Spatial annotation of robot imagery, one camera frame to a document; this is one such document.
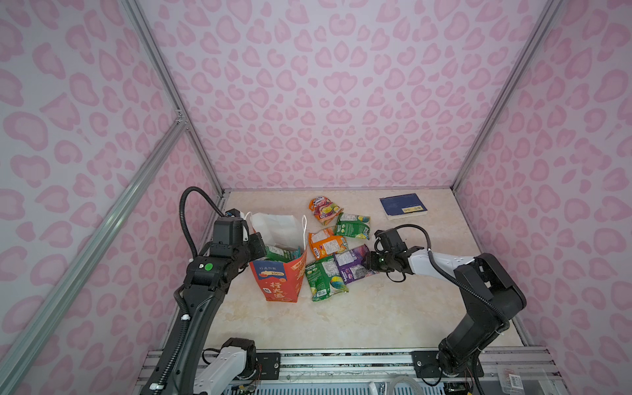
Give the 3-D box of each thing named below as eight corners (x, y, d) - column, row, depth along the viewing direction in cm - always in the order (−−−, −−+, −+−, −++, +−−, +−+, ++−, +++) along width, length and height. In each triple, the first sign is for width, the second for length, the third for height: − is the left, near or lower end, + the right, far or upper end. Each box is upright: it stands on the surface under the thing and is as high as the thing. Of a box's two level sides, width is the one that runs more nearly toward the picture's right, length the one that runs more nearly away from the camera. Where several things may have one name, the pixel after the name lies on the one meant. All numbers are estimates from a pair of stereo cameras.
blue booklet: (388, 220, 111) (389, 217, 109) (379, 200, 119) (380, 197, 117) (427, 214, 113) (428, 211, 112) (415, 194, 121) (416, 191, 120)
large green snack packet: (313, 303, 88) (313, 299, 84) (303, 268, 96) (302, 263, 93) (346, 292, 90) (347, 288, 87) (333, 259, 99) (334, 254, 96)
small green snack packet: (334, 235, 105) (334, 231, 103) (337, 216, 112) (338, 212, 109) (368, 240, 103) (369, 235, 101) (369, 220, 110) (370, 216, 107)
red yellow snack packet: (324, 226, 108) (324, 220, 106) (305, 209, 115) (304, 204, 112) (341, 213, 113) (341, 207, 110) (321, 198, 119) (321, 192, 116)
